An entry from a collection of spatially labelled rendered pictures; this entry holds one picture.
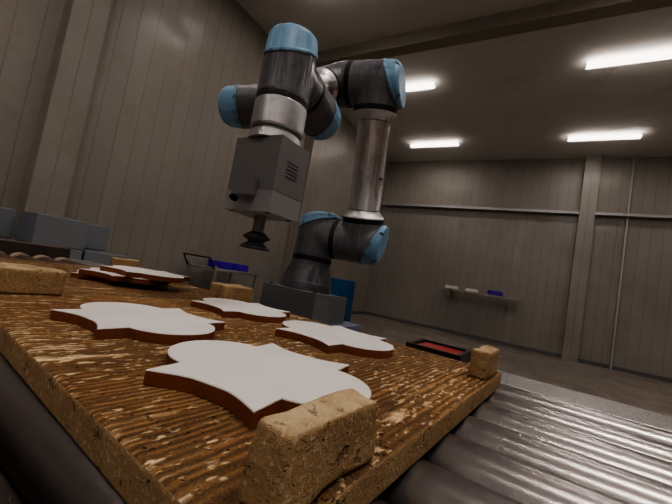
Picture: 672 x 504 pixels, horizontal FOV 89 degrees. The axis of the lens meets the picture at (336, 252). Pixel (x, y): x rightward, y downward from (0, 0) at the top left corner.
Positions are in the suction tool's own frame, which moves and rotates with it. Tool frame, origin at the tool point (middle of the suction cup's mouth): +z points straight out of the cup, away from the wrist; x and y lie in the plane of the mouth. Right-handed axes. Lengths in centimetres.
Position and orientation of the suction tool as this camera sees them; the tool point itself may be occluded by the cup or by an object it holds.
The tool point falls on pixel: (254, 248)
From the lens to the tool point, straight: 49.2
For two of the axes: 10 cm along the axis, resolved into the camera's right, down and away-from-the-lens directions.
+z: -1.7, 9.8, -0.7
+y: 8.5, 1.1, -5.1
